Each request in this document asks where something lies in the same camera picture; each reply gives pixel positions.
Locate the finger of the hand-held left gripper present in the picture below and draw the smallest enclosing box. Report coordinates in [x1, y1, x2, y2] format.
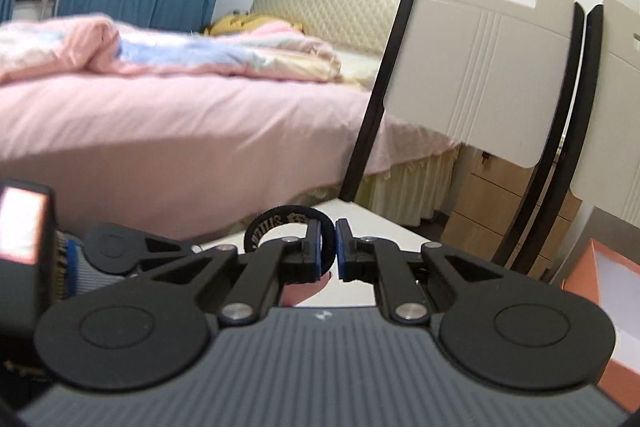
[142, 232, 202, 259]

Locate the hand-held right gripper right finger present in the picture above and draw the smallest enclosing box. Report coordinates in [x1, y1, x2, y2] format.
[335, 218, 506, 324]

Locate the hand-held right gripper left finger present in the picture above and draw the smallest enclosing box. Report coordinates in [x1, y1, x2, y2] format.
[150, 218, 324, 325]

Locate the black elastic band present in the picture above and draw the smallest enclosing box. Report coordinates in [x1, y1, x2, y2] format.
[244, 206, 335, 282]

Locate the bed with pink sheet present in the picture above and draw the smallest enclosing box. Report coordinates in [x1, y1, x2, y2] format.
[0, 0, 462, 253]

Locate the wooden drawer cabinet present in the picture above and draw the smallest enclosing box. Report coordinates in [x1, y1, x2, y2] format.
[442, 144, 583, 279]

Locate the pink blue quilt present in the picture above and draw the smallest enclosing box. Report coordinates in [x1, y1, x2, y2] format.
[0, 13, 344, 84]

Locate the yellow pillow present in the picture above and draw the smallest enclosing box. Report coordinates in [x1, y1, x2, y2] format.
[202, 11, 306, 38]

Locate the orange cardboard box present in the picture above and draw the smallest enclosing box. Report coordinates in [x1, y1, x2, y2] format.
[562, 238, 640, 414]

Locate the beige folding chair black frame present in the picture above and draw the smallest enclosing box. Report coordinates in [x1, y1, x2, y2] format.
[542, 0, 640, 285]
[340, 0, 587, 269]

